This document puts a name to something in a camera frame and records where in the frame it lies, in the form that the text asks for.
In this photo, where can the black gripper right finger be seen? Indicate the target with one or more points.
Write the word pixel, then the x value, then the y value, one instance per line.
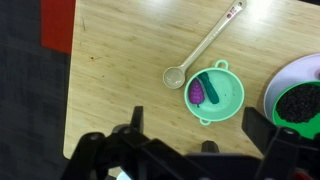
pixel 283 150

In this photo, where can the purple toy eggplant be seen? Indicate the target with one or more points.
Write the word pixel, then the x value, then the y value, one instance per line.
pixel 196 93

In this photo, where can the mint green colander bowl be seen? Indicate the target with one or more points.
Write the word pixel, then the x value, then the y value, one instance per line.
pixel 230 93

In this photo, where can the lilac round plate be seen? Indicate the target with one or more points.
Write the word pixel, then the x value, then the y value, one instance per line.
pixel 290 73

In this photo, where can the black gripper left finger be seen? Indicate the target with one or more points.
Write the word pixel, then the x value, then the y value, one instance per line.
pixel 100 150

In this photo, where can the teal toy cucumber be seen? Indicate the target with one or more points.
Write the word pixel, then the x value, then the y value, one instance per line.
pixel 210 88

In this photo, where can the red floor mat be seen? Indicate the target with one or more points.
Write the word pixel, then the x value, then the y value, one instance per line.
pixel 58 23

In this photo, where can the black beans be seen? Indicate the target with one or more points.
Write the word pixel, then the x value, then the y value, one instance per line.
pixel 298 103

